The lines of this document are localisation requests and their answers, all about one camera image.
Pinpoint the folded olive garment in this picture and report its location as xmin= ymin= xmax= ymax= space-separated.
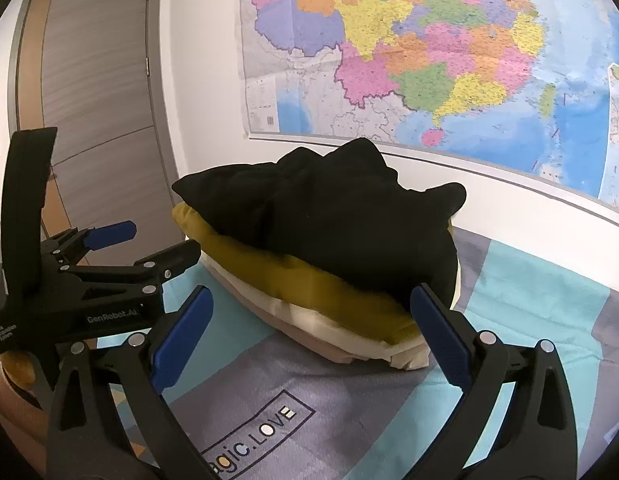
xmin=170 ymin=203 xmax=457 ymax=346

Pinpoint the black cardigan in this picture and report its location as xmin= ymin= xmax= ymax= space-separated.
xmin=172 ymin=138 xmax=467 ymax=313

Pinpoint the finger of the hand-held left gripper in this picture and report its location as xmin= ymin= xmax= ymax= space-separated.
xmin=64 ymin=239 xmax=202 ymax=297
xmin=44 ymin=220 xmax=137 ymax=269

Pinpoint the grey wooden door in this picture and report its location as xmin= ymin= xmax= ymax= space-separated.
xmin=12 ymin=0 xmax=190 ymax=268

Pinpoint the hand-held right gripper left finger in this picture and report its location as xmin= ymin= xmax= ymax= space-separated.
xmin=46 ymin=285 xmax=215 ymax=480

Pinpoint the folded pink garment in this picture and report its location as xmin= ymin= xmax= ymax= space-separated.
xmin=209 ymin=267 xmax=363 ymax=366

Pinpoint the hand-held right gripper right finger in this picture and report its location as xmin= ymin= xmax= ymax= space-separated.
xmin=409 ymin=282 xmax=580 ymax=480

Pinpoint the colourful wall map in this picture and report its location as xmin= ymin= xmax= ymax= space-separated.
xmin=236 ymin=0 xmax=619 ymax=233

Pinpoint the folded cream garment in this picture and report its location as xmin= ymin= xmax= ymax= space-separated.
xmin=199 ymin=250 xmax=460 ymax=372

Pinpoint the printed teal grey bed sheet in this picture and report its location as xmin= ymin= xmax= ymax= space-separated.
xmin=89 ymin=225 xmax=619 ymax=480

